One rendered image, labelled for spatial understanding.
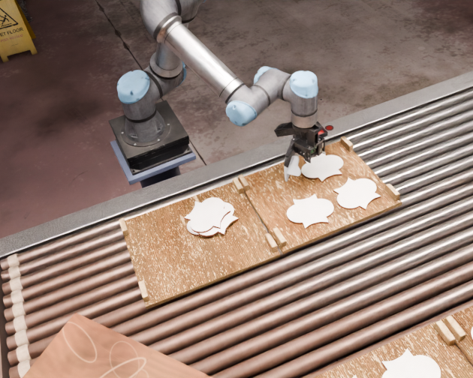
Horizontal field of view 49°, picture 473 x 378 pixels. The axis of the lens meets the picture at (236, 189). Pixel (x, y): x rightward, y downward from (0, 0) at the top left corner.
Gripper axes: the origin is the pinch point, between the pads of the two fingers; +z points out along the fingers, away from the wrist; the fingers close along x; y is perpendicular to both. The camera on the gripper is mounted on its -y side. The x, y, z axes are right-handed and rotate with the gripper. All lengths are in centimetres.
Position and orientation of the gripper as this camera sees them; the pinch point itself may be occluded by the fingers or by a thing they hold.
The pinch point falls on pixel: (299, 168)
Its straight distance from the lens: 168.9
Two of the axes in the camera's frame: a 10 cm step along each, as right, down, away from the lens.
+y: 7.1, 4.5, -5.5
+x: 7.0, -5.5, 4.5
